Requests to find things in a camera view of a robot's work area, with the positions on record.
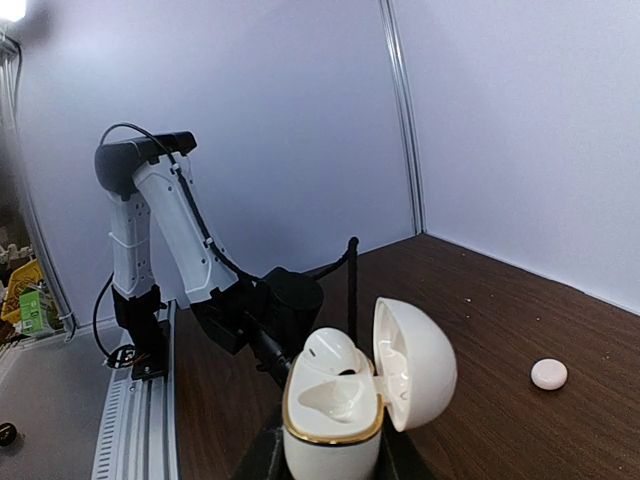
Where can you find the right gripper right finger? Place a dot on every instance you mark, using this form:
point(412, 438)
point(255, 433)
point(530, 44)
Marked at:
point(399, 459)

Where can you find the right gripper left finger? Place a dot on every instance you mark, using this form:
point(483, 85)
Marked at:
point(265, 459)

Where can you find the white square charging case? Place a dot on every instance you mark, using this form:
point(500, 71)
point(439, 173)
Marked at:
point(333, 424)

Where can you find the white earbud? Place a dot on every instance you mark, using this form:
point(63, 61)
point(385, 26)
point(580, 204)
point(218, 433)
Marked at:
point(331, 351)

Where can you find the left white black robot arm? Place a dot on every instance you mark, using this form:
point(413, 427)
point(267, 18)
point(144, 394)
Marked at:
point(149, 181)

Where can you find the pink round earbud case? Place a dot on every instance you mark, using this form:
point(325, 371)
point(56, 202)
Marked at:
point(549, 374)

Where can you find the green box background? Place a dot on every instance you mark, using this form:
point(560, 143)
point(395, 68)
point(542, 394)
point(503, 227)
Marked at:
point(35, 312)

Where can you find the front aluminium rail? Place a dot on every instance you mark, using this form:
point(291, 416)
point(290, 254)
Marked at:
point(137, 434)

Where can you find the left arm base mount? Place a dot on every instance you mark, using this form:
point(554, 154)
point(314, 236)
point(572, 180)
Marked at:
point(149, 351)

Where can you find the left aluminium frame post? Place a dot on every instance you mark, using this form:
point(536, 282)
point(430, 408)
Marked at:
point(406, 118)

